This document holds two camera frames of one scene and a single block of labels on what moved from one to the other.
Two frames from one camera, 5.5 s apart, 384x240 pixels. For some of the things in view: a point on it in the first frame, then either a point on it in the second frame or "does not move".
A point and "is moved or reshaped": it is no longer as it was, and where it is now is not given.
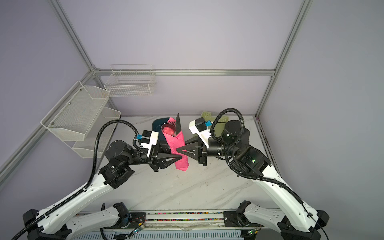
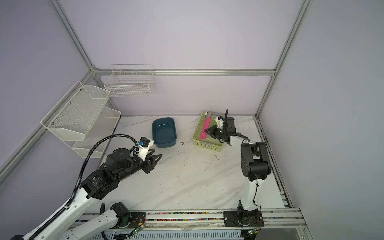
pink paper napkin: (175, 142) is moved or reshaped
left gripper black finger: (165, 159) to (154, 159)
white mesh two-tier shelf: (77, 118) does not move
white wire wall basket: (130, 80) does not move
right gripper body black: (203, 151) to (221, 133)
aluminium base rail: (202, 220) does not move
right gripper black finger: (191, 150) to (212, 131)
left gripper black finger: (164, 148) to (152, 150)
